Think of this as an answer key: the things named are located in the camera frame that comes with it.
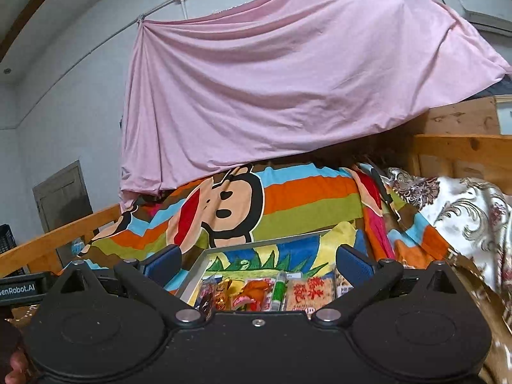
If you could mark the rice cracker packet red print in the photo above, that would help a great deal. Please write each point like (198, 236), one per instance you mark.
(310, 294)

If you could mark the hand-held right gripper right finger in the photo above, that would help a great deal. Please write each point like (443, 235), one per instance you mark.
(354, 266)

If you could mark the white air conditioner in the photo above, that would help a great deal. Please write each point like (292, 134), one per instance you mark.
(472, 4)

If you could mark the black plastic crate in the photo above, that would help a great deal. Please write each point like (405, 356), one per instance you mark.
(8, 240)

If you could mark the grey metal tray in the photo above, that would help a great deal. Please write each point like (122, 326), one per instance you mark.
(196, 272)

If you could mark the gold red snack packet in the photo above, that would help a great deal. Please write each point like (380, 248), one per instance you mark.
(223, 292)

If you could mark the monkey printed brown blanket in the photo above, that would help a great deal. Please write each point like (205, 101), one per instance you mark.
(304, 196)

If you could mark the wooden bed frame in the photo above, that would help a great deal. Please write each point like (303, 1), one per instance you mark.
(460, 146)

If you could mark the pink hanging sheet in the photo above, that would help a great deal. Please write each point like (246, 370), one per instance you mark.
(280, 88)

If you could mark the clear nut bar packet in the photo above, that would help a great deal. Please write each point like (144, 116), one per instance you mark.
(343, 286)

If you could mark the clear barcode snack packet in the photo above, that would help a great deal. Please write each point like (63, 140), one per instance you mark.
(206, 298)

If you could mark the wooden cabinet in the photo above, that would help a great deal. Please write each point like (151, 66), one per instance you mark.
(460, 118)

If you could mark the orange snack packet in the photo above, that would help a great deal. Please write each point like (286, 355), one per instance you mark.
(256, 290)

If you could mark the grey door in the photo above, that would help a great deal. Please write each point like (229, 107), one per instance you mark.
(60, 196)

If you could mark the person's left hand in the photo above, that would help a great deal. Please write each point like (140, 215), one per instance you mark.
(18, 368)

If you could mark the floral satin quilt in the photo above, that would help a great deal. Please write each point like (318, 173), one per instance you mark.
(472, 208)

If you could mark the green stick snack packet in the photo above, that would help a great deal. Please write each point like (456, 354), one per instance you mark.
(280, 294)

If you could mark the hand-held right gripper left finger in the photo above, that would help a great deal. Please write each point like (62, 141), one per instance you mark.
(162, 264)

